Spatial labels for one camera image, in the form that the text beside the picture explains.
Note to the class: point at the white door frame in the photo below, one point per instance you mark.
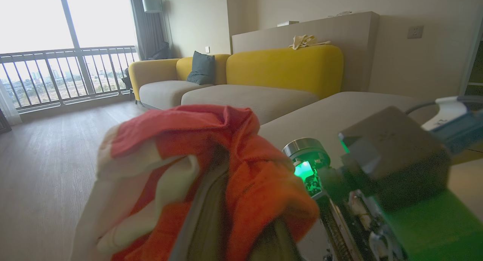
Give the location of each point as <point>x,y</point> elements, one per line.
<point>466,65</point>

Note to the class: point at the dark grey cushion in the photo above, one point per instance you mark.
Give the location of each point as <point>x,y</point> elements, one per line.
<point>202,66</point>

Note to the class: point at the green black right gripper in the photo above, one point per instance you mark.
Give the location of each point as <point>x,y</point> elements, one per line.
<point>434,231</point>

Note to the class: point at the floor lamp with pale shade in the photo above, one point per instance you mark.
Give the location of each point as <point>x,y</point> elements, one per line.
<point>152,5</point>

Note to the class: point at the yellow cloth on sofa back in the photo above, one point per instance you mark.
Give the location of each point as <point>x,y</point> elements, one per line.
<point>303,41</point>

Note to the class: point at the grey balcony railing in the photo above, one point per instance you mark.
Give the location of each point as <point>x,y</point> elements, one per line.
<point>109,48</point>

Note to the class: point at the small white box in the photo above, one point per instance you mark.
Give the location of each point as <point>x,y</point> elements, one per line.
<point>287,23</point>

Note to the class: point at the small pale item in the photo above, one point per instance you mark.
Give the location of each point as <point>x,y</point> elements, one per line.
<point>343,13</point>

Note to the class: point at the teal right camera connector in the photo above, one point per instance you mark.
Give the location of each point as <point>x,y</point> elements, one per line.
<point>460,132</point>

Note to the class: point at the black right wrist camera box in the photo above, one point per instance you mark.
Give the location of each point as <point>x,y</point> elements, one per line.
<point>396,151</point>

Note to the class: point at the white wall socket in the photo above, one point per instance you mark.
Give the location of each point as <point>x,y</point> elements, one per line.
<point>415,32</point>

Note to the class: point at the dark furniture edge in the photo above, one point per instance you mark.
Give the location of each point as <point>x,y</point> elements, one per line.
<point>3,123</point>

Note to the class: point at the grey curtain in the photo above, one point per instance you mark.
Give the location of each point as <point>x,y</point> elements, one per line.
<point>145,31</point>

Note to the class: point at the white sheer curtain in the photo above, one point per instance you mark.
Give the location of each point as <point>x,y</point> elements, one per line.
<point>7,106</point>

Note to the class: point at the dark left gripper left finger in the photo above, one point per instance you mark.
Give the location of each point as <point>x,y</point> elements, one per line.
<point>211,215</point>

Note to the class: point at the red garment with white cuffs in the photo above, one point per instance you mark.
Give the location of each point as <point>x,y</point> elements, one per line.
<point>264,178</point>

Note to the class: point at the yellow and grey sofa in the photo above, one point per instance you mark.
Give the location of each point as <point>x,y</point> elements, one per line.
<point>264,99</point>

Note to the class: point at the dark small chair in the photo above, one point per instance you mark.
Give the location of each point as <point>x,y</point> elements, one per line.
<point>127,80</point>

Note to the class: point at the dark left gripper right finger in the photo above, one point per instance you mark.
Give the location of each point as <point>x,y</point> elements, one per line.
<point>279,246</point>

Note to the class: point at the dark window frame post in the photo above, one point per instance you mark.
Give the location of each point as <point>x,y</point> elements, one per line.
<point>73,27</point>

